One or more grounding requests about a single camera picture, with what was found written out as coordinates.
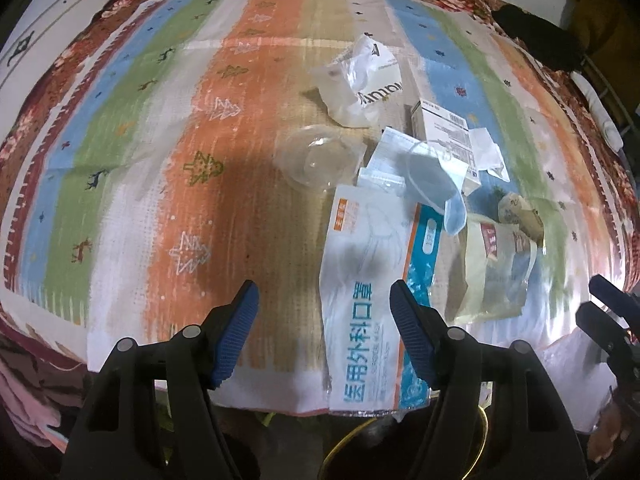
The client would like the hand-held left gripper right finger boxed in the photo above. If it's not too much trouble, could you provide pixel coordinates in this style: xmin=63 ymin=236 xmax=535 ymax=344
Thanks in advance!
xmin=389 ymin=280 xmax=591 ymax=480

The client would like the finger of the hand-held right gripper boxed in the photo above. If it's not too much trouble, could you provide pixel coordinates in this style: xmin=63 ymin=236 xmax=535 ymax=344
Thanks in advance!
xmin=575 ymin=305 xmax=636 ymax=361
xmin=589 ymin=275 xmax=640 ymax=333

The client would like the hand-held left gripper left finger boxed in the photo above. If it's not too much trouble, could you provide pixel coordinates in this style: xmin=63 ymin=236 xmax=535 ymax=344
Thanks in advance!
xmin=60 ymin=280 xmax=261 ymax=480

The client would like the blue white mask packet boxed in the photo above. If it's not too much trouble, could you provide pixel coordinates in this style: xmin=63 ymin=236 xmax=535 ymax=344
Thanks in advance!
xmin=318 ymin=185 xmax=446 ymax=417

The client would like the beige tissue wrapper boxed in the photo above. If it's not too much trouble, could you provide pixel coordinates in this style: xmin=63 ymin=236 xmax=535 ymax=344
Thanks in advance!
xmin=496 ymin=191 xmax=546 ymax=241

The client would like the brown gold rimmed bin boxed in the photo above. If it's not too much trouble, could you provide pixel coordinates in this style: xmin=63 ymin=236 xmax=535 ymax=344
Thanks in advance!
xmin=317 ymin=400 xmax=491 ymax=480

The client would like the white barcode carton box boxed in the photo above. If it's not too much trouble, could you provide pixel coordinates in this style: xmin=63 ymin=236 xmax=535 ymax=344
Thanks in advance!
xmin=404 ymin=100 xmax=481 ymax=196

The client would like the yellowish red label plastic bag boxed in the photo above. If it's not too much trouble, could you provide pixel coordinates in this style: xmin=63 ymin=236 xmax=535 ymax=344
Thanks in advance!
xmin=452 ymin=212 xmax=543 ymax=326

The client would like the clear plastic cup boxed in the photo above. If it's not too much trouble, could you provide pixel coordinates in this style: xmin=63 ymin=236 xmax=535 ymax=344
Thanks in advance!
xmin=405 ymin=140 xmax=468 ymax=236

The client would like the small clear zip bag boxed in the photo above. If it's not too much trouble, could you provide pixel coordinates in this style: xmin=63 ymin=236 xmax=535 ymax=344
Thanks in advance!
xmin=356 ymin=127 xmax=426 ymax=206

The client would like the clear plastic dome lid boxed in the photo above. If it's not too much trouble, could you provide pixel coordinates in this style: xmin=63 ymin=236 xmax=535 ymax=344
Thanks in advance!
xmin=272 ymin=124 xmax=368 ymax=196

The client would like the colourful striped woven mat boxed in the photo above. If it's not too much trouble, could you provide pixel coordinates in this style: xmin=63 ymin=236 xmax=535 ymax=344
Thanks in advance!
xmin=0 ymin=0 xmax=636 ymax=433

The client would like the white paper piece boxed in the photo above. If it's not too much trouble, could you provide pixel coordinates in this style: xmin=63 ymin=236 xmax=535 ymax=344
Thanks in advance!
xmin=467 ymin=127 xmax=511 ymax=183

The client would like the white pillow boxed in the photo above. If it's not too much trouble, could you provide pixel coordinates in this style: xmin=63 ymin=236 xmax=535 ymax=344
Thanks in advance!
xmin=572 ymin=70 xmax=626 ymax=151

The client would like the translucent plastic wrapper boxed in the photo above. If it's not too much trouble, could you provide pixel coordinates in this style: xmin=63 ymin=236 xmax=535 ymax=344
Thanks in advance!
xmin=309 ymin=60 xmax=381 ymax=128

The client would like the white printed plastic bag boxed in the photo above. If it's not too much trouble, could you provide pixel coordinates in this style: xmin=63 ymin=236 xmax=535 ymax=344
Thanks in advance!
xmin=345 ymin=34 xmax=405 ymax=108

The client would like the black cloth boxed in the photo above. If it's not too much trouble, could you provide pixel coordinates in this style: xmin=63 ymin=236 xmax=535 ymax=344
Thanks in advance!
xmin=492 ymin=5 xmax=586 ymax=71

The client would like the yellow cloth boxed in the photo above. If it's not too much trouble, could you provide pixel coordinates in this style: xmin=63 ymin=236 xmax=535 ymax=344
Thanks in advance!
xmin=570 ymin=0 xmax=640 ymax=126

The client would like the floral blanket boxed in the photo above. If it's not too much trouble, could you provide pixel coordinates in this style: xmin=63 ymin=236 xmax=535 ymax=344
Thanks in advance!
xmin=0 ymin=0 xmax=640 ymax=461

